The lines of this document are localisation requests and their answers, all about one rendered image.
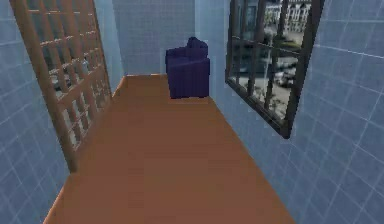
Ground dark blue armchair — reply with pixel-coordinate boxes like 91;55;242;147
165;36;211;100

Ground brown wooden lattice shelf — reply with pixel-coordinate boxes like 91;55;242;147
9;0;113;174

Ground dark framed window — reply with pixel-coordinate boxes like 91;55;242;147
224;0;326;140

